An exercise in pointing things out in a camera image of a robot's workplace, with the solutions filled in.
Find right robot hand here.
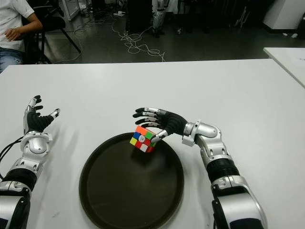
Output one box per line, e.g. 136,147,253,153
132,106,189,144

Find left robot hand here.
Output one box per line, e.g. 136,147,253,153
22,95,61,135

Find multicoloured Rubik's cube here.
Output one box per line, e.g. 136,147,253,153
129,125,158,153

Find dark brown round plate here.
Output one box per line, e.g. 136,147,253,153
78,132,185,229

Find black office chair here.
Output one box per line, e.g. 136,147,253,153
21,4,81,65

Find silver humanoid robot legs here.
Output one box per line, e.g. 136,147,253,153
151,0,166,38

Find seated person white shirt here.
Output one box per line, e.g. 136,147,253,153
0,0,43,73

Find black cabinet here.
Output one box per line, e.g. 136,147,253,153
125,0,153,33

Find white cabinet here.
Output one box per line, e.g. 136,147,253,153
58,0,81,21

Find white side table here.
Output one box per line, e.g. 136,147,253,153
263,47,305,88

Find white machine housing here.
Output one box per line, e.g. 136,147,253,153
262,0,305,31

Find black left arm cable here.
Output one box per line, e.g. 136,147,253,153
0,135,24,179

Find tangled white floor cable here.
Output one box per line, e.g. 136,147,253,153
111,21,166,62

